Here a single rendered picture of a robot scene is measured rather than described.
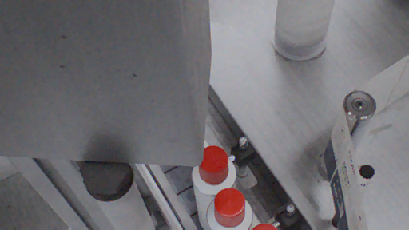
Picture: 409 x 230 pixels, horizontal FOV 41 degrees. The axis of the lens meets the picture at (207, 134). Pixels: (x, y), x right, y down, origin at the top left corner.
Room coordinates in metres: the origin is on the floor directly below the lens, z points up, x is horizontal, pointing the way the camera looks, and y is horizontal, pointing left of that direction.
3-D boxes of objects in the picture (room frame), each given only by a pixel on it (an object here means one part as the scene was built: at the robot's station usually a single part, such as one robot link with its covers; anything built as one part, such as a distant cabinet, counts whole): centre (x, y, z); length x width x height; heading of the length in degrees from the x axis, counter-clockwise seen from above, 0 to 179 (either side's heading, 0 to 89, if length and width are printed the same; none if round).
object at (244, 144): (0.32, -0.05, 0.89); 0.03 x 0.03 x 0.12; 26
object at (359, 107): (0.30, -0.18, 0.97); 0.05 x 0.05 x 0.19
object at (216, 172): (0.24, 0.00, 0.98); 0.05 x 0.05 x 0.20
